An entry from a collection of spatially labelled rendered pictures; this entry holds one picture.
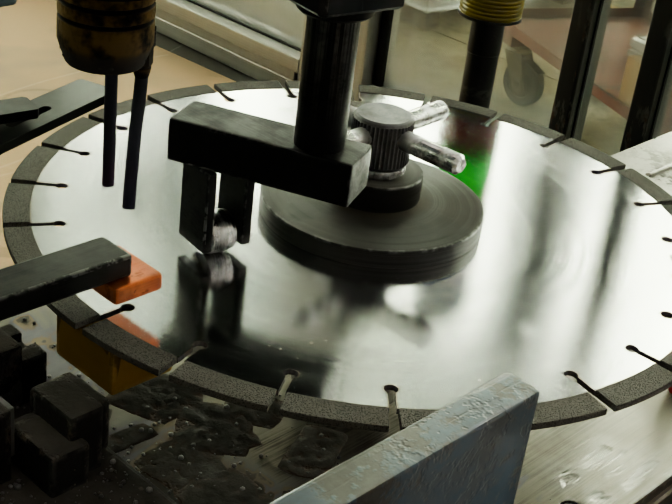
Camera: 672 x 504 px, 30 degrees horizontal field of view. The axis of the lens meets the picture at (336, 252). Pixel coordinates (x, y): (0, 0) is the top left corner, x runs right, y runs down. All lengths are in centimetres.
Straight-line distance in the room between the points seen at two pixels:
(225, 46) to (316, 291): 84
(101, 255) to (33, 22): 96
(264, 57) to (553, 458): 77
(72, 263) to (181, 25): 94
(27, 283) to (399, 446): 17
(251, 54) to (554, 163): 67
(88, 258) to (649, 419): 33
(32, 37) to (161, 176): 78
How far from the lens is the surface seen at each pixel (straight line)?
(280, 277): 56
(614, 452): 66
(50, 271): 49
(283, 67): 131
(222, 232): 56
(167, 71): 133
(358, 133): 59
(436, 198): 62
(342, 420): 47
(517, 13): 89
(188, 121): 54
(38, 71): 131
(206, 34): 139
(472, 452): 41
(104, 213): 60
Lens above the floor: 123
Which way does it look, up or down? 28 degrees down
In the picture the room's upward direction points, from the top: 7 degrees clockwise
